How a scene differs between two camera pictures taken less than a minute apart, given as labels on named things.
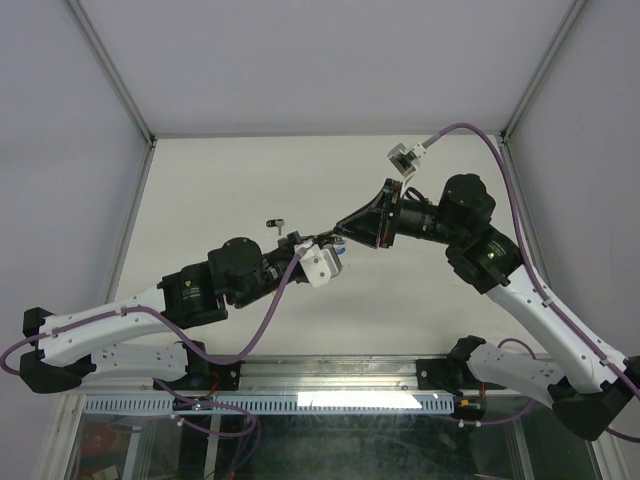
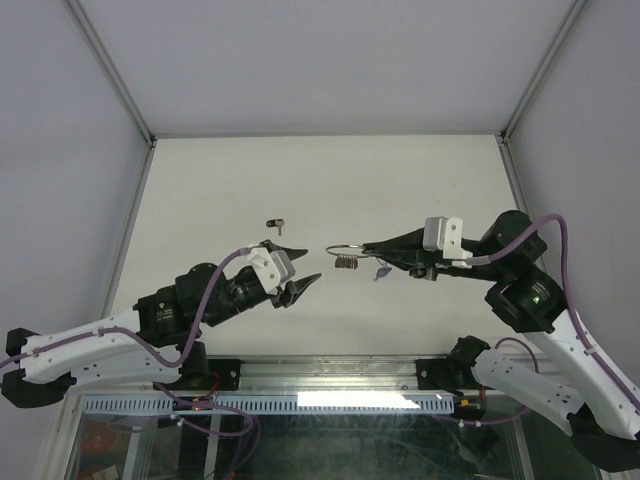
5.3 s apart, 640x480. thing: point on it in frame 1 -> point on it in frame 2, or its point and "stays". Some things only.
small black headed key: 274,223 stays
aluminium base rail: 329,374 stays
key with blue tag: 340,245 -> 382,271
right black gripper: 371,223 -> 404,245
